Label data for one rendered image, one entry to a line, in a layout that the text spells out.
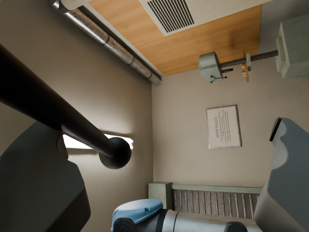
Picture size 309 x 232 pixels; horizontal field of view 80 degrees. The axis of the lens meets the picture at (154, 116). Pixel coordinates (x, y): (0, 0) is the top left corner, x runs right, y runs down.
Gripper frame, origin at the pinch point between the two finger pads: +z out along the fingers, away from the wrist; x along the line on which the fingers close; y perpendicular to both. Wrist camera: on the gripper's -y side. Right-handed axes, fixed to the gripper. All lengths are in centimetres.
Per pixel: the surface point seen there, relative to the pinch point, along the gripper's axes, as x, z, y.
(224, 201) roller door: 102, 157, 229
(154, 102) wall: -2, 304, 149
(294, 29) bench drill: 134, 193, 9
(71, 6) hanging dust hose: -80, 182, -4
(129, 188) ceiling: -32, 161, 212
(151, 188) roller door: -2, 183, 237
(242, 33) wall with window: 106, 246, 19
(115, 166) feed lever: -4.7, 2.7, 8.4
